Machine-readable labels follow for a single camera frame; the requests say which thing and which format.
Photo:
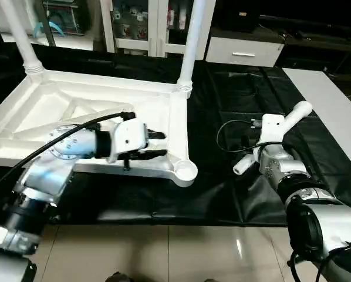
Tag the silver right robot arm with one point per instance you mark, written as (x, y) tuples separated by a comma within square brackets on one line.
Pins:
[(299, 188)]

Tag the black work mat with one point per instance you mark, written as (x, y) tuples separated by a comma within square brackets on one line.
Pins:
[(234, 194)]

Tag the white plastic table top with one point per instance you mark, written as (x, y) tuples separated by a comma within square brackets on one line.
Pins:
[(64, 100)]

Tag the blue frame trolley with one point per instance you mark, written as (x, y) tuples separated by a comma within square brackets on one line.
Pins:
[(55, 17)]

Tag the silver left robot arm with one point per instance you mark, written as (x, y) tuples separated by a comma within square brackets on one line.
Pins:
[(52, 164)]

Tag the white drawer unit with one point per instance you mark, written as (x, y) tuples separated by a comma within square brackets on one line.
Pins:
[(243, 51)]

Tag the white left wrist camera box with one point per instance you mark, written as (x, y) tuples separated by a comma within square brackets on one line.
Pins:
[(128, 138)]

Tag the white glass door cabinet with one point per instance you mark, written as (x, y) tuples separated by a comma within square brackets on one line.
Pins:
[(140, 23)]

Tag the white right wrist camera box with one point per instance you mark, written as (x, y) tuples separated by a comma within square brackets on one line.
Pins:
[(273, 129)]

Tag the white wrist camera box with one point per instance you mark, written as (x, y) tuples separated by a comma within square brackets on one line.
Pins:
[(128, 138), (273, 129)]

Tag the white drawer cabinet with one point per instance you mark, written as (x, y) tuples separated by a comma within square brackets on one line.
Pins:
[(322, 23)]

